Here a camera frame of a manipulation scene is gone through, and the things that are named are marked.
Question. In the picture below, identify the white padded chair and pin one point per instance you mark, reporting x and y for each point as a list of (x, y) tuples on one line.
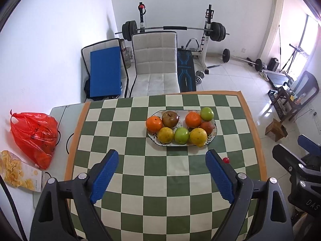
[(155, 62)]

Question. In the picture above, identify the black blue weight bench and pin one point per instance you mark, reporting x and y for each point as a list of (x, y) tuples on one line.
[(186, 67)]

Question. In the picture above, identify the small barbell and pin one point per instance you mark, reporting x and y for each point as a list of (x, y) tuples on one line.
[(257, 64)]

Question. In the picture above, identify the white barbell rack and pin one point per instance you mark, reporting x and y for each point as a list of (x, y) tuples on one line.
[(207, 47)]

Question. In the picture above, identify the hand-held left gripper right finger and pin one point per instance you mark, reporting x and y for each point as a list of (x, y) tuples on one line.
[(220, 178)]

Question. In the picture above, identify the black treadmill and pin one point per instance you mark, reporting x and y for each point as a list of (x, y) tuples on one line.
[(278, 78)]

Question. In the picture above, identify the floral oval plate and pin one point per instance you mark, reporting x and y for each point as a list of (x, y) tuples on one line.
[(173, 144)]

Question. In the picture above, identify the red plastic bag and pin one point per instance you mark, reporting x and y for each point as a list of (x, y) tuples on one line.
[(32, 138)]

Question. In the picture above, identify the green white checkered tablecloth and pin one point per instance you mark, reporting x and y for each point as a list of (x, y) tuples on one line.
[(160, 195)]

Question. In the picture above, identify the black short bar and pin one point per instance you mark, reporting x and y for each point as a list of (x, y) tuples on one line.
[(214, 66)]

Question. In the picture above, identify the orange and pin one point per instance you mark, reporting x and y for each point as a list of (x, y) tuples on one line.
[(193, 119), (154, 123)]

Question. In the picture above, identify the chair with blue cushion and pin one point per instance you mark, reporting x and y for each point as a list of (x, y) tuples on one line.
[(105, 72)]

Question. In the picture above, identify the large yellow lemon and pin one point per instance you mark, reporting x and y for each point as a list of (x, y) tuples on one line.
[(198, 137)]

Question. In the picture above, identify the red apple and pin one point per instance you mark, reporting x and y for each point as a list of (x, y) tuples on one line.
[(207, 127)]

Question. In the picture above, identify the racked barbell with plates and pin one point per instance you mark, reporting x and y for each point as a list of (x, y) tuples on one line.
[(217, 31)]

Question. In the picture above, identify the small red fruit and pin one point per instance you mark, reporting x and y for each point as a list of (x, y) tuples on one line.
[(226, 160)]

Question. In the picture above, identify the dark brown apple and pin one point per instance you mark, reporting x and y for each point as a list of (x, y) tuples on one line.
[(170, 118)]

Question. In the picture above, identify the small wooden stool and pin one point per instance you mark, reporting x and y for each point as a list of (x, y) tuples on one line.
[(275, 129)]

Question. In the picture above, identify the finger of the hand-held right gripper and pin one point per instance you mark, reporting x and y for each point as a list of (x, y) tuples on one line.
[(291, 159), (310, 146)]

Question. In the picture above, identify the black speaker box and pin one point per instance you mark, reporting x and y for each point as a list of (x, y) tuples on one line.
[(273, 64)]

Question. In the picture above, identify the metal stand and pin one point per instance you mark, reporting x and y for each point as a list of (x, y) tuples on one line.
[(297, 51)]

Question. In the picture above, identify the clear water jug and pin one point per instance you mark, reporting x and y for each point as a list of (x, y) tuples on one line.
[(128, 55)]

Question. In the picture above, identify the dark wooden chair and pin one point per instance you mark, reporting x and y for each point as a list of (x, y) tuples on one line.
[(308, 85)]

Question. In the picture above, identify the dumbbell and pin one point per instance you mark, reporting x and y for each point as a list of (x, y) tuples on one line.
[(200, 77)]

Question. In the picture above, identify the yellow chips bag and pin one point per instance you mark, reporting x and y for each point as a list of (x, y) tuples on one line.
[(17, 170)]

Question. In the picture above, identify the small yellow citrus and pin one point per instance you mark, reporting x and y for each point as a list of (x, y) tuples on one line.
[(165, 134)]

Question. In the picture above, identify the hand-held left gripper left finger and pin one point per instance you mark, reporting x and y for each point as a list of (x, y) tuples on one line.
[(104, 178)]

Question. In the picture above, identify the green apple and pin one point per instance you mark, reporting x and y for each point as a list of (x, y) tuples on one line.
[(207, 113), (181, 135)]

